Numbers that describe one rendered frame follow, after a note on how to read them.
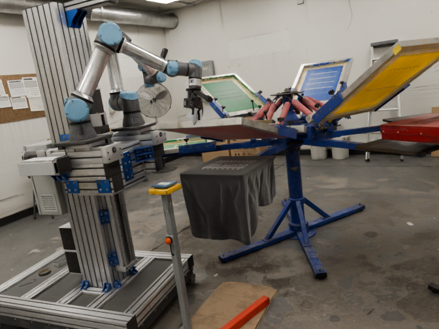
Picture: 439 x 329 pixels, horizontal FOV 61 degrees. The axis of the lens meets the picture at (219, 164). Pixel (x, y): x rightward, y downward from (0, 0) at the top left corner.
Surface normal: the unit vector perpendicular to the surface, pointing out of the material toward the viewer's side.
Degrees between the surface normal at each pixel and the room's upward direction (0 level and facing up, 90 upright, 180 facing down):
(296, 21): 90
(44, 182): 90
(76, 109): 96
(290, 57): 90
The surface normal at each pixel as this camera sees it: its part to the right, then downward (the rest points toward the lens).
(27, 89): 0.85, -0.04
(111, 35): 0.39, 0.04
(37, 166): -0.37, 0.25
